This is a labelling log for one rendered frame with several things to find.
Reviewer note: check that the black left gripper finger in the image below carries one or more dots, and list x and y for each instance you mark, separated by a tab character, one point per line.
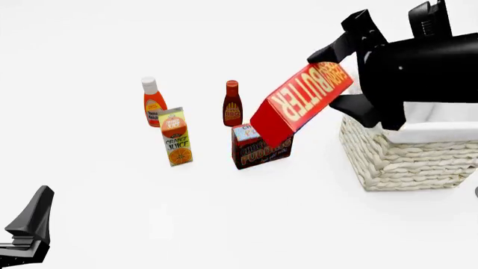
35	215

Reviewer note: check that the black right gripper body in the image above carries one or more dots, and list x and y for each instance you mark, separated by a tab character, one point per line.
367	28

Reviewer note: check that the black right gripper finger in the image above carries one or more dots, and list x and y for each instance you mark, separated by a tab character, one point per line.
356	107
330	51

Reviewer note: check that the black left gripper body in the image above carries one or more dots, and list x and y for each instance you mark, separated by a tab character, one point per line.
22	252

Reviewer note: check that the red butter box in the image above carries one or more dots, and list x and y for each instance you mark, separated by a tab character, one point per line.
298	103

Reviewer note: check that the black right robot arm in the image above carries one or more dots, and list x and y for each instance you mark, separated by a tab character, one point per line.
422	78

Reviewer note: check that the white cloth basket liner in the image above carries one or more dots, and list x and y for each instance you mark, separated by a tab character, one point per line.
433	120

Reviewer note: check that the white woven wicker basket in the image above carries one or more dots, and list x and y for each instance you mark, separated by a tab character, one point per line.
411	165

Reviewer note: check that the chocolate pudding box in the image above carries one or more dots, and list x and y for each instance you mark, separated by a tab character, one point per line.
257	155

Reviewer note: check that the dark BBQ sauce bottle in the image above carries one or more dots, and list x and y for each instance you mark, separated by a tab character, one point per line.
232	107

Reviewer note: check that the orange juice carton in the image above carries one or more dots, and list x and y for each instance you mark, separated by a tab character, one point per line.
177	138

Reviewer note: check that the ketchup bottle with white cap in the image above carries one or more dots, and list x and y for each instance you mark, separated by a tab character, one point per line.
152	102

